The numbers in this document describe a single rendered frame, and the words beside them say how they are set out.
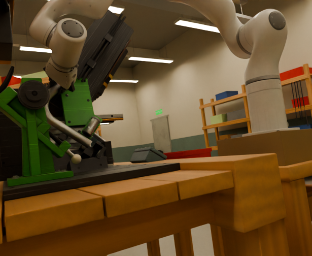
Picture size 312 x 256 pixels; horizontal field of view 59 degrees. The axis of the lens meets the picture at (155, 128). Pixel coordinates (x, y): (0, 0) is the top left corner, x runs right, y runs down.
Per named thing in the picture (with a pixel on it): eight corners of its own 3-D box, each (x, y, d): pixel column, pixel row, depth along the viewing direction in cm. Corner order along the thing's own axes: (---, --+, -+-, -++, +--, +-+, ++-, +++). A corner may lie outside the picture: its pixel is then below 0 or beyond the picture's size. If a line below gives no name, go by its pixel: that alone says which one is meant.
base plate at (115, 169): (81, 169, 169) (80, 166, 169) (180, 169, 74) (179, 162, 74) (4, 181, 149) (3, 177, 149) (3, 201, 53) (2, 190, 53)
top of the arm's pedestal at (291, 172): (267, 166, 118) (266, 157, 118) (349, 165, 90) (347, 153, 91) (211, 179, 102) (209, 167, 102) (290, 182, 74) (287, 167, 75)
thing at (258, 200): (96, 185, 192) (94, 163, 194) (288, 218, 62) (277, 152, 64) (76, 188, 186) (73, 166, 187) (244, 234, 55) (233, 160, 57)
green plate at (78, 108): (91, 132, 113) (83, 87, 120) (96, 123, 107) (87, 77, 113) (63, 134, 108) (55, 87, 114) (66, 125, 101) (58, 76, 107)
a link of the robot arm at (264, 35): (266, 87, 107) (256, 29, 109) (302, 71, 89) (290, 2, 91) (238, 88, 103) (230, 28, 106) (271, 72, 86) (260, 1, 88)
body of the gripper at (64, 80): (83, 64, 92) (77, 82, 101) (58, 44, 91) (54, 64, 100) (69, 77, 88) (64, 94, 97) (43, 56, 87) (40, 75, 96)
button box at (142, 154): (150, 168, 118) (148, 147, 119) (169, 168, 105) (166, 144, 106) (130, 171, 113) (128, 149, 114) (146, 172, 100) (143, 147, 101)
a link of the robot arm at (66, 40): (43, 56, 84) (71, 72, 86) (48, 27, 73) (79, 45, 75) (57, 39, 89) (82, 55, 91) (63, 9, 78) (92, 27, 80)
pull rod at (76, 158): (80, 163, 79) (78, 143, 80) (82, 163, 77) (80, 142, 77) (60, 165, 77) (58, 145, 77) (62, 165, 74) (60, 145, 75)
